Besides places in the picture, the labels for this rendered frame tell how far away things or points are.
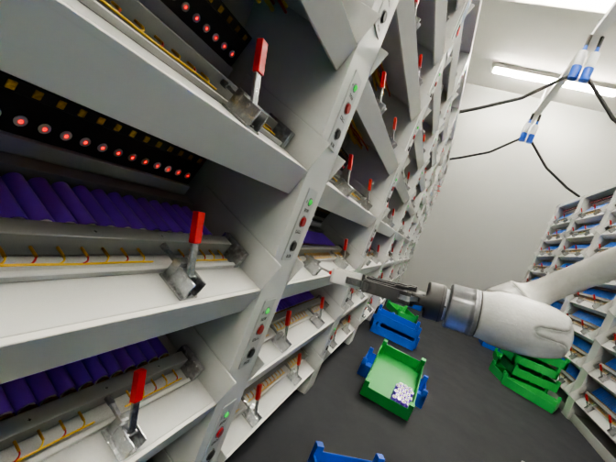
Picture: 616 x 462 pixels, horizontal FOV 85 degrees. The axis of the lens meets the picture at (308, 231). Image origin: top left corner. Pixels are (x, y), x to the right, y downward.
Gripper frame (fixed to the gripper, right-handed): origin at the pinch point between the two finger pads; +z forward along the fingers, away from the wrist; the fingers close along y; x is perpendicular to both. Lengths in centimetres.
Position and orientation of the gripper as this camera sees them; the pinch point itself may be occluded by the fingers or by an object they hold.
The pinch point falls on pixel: (347, 278)
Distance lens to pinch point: 76.0
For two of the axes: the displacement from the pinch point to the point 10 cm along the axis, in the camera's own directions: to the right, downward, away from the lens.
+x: 2.2, -9.8, -0.1
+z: -9.2, -2.1, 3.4
